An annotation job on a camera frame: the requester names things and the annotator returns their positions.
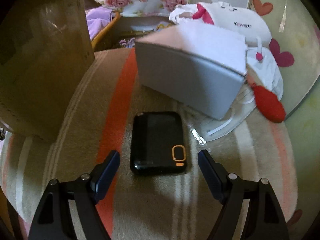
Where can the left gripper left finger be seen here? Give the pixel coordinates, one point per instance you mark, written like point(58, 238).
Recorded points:
point(53, 220)

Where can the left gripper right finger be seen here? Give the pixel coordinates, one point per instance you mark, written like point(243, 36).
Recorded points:
point(264, 219)

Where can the clear plastic bag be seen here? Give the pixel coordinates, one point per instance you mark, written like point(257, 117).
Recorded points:
point(206, 129)

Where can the red knitted keychain pouch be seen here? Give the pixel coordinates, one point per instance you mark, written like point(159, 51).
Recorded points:
point(267, 102)

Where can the black power bank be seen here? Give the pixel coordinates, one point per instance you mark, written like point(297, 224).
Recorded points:
point(157, 144)

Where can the white rectangular box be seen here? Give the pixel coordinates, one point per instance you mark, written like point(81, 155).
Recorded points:
point(198, 64)

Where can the striped beige table cloth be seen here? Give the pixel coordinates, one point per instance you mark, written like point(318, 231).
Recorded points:
point(100, 118)

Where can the white cloth bag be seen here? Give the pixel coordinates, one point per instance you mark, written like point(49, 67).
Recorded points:
point(266, 72)

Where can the brown cardboard box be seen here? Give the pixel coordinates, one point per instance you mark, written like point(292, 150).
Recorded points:
point(45, 52)

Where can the heart patterned green mat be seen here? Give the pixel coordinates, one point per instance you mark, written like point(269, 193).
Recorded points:
point(295, 46)

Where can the wooden rattan chair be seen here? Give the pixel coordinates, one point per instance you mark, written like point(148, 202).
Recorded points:
point(99, 37)

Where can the white Kotex plush toy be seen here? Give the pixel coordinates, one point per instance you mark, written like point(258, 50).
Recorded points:
point(240, 20)

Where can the purple blanket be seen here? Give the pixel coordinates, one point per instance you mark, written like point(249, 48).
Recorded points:
point(97, 19)

